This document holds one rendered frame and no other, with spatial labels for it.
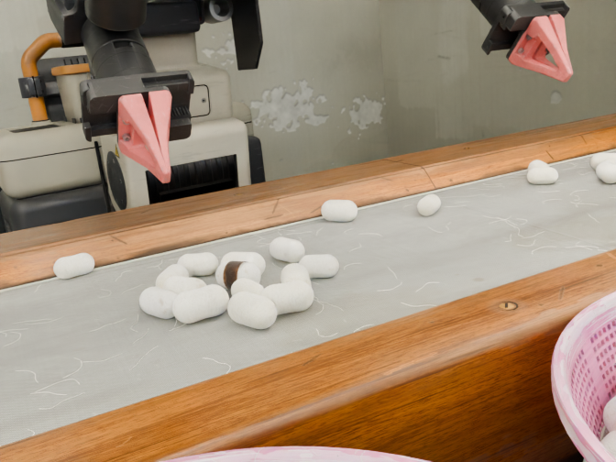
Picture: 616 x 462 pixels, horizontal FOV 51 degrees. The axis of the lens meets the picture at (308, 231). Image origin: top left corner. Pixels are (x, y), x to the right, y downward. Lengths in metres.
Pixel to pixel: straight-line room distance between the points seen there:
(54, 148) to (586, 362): 1.14
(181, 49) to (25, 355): 0.79
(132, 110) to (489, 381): 0.39
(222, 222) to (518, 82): 1.98
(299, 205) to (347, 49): 2.36
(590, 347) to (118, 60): 0.48
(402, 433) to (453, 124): 2.51
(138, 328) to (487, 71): 2.28
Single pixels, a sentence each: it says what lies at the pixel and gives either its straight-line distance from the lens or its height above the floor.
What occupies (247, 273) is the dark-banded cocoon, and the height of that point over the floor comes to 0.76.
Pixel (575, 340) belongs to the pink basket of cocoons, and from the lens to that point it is 0.32.
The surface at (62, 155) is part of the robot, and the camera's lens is 1.34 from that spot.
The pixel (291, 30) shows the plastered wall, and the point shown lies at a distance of 2.84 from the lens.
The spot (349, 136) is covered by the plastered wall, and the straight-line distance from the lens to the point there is 3.00.
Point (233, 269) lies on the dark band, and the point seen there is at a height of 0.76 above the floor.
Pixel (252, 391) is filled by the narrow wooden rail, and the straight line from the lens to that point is 0.29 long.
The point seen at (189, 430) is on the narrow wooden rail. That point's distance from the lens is 0.27.
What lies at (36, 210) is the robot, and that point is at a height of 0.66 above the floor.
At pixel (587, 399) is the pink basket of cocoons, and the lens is 0.32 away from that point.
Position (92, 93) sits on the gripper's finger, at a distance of 0.60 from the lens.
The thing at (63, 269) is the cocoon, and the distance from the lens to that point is 0.57.
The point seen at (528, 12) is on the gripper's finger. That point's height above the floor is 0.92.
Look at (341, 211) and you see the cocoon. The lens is 0.62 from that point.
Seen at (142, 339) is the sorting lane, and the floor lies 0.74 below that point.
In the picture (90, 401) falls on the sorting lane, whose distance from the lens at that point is 0.37.
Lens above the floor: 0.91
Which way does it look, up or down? 16 degrees down
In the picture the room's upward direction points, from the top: 6 degrees counter-clockwise
